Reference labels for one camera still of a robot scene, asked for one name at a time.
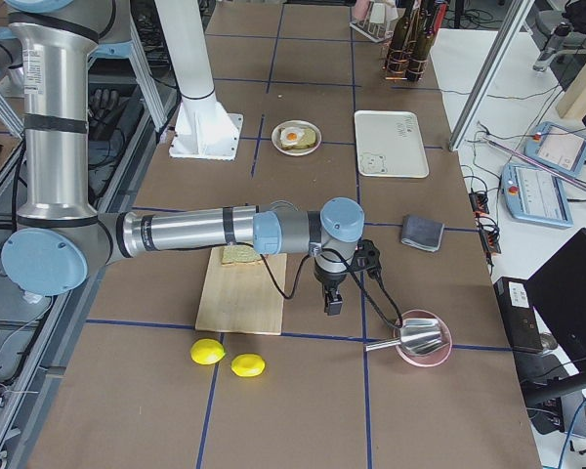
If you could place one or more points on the black computer box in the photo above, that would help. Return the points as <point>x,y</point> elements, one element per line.
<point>518,315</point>

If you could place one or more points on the aluminium frame post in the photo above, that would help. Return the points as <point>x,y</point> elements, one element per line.
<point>509,28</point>

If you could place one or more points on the white round plate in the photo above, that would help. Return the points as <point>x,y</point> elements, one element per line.
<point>300,152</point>

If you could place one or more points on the copper wire bottle rack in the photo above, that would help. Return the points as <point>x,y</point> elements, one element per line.
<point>403,65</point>

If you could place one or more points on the dark wine bottle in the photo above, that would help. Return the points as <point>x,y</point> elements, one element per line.
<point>406,24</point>
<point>430,19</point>

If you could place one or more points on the pink bowl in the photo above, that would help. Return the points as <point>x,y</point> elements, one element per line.
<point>437,357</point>

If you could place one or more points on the fried egg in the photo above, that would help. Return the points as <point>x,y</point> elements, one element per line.
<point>291,136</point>

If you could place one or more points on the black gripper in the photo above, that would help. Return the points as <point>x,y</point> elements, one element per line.
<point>330,284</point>

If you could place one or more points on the bread slice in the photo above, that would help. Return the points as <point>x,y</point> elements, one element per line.
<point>239,255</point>
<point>307,142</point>

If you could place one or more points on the teach pendant near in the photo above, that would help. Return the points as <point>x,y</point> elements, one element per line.
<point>535,196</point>

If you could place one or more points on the silver metal scoop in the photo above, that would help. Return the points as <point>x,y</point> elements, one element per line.
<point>418,337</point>

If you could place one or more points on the black laptop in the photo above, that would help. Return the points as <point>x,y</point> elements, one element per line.
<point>557,291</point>

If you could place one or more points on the teach pendant far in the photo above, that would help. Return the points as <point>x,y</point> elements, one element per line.
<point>557,147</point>

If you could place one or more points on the grey folded cloth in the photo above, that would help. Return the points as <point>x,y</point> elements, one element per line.
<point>421,233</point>

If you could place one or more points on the dark wine bottle left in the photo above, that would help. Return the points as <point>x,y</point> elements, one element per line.
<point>406,24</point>

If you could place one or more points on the yellow lemon left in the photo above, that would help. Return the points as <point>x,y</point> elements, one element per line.
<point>207,351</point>

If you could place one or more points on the teach pendant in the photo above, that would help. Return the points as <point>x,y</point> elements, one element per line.
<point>557,147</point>
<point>535,196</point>

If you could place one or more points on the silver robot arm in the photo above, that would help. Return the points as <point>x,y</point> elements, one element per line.
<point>60,239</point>

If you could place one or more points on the yellow lemon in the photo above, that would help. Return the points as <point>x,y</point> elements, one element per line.
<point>248,365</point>
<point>207,351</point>

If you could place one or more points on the white wire dish rack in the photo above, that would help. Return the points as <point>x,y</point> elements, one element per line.
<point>375,19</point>

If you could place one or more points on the dark wine bottle right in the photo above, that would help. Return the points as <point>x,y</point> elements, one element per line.
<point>430,19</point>

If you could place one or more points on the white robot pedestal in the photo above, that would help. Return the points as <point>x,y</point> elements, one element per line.
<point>203,129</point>

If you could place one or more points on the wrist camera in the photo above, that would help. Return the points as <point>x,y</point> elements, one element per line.
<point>367,259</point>

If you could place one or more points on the wooden cutting board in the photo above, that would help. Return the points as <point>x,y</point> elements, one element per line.
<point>242,298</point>

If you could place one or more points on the yellow lemon right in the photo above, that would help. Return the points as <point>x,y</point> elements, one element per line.
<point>248,365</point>

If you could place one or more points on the white bear tray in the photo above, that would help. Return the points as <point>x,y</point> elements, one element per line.
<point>389,144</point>

